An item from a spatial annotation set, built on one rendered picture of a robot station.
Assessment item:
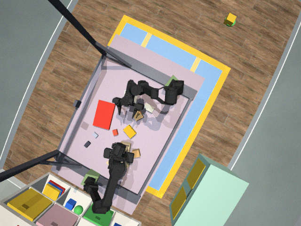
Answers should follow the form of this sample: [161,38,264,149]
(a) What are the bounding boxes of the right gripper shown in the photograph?
[103,148,135,163]

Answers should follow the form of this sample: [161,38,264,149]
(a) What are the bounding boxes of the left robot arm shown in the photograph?
[120,79,184,107]

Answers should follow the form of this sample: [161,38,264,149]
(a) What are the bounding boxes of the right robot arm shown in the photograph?
[83,142,126,214]

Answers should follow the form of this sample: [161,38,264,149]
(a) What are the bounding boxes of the yellow rectangular block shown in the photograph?
[123,125,136,138]

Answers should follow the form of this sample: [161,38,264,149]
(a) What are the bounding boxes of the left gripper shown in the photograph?
[112,91,144,118]

